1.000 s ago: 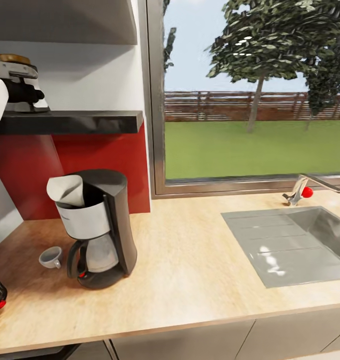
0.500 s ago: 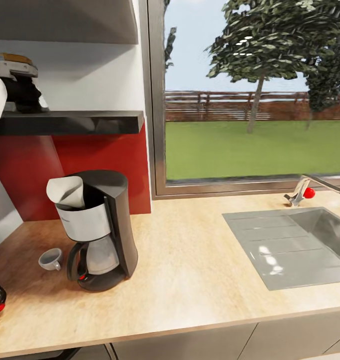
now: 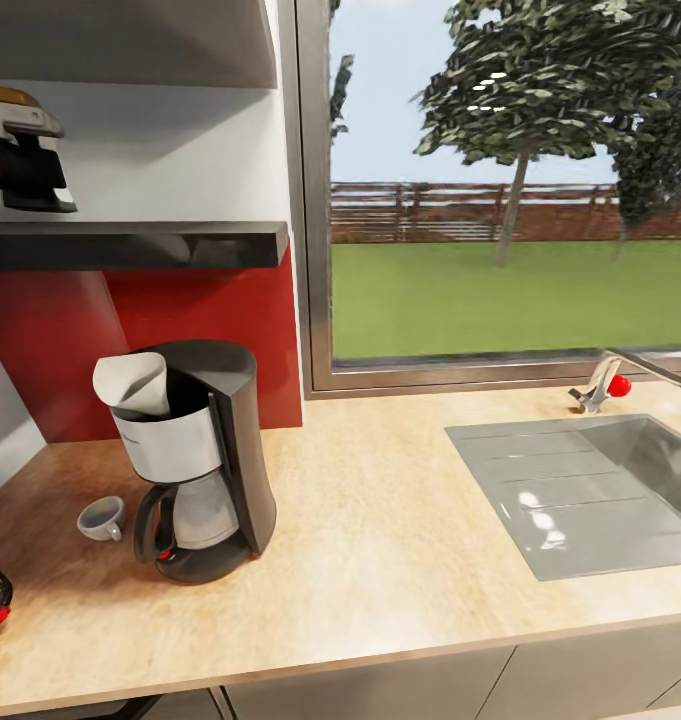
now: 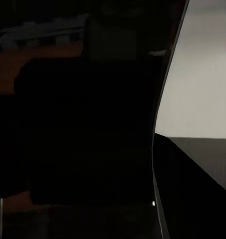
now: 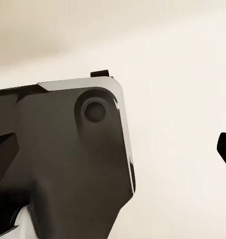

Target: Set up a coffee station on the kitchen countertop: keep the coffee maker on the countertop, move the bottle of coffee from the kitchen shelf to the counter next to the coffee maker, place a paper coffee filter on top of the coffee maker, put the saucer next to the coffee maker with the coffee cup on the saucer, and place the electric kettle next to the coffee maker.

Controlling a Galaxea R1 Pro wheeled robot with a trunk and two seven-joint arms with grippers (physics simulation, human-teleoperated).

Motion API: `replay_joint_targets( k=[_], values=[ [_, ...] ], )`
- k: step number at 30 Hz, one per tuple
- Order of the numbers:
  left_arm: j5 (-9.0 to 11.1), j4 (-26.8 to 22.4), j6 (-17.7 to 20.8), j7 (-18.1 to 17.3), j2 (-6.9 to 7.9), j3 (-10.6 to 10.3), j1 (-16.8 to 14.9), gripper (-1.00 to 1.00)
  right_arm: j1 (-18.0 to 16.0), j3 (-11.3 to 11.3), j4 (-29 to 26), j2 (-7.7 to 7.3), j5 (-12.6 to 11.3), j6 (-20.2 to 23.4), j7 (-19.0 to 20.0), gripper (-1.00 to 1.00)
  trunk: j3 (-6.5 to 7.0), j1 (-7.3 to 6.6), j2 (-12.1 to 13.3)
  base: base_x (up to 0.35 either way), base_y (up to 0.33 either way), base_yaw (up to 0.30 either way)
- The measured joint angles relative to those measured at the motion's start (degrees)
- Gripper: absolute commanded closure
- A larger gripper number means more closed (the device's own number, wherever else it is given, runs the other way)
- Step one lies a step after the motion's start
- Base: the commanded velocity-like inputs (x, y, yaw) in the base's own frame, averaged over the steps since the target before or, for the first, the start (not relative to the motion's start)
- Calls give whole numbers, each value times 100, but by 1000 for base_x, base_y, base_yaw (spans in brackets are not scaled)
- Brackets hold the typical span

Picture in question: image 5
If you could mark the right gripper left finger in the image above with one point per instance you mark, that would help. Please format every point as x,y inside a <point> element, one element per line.
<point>9,148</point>

